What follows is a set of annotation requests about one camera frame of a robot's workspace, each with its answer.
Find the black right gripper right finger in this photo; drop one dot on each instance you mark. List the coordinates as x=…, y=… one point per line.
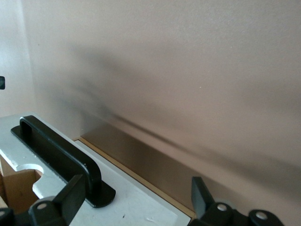
x=200, y=197

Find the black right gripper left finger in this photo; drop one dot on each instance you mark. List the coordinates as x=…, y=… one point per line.
x=69, y=197

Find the small black block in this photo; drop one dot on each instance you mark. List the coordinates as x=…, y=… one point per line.
x=2, y=82

